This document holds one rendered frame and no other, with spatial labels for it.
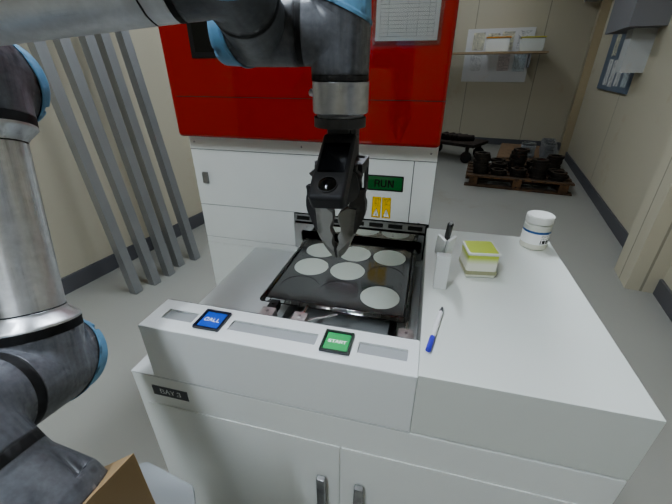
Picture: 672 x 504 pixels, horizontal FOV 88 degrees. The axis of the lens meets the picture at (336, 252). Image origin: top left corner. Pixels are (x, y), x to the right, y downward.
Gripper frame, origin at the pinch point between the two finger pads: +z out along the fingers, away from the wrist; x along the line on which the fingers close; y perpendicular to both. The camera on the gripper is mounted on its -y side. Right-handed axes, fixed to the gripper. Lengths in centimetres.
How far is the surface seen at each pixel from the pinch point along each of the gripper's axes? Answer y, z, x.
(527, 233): 51, 15, -42
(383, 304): 23.3, 25.6, -6.2
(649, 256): 210, 88, -168
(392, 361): -1.3, 19.6, -10.6
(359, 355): -1.3, 19.6, -4.7
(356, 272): 36.7, 25.7, 3.3
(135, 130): 160, 12, 181
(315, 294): 23.3, 25.6, 11.3
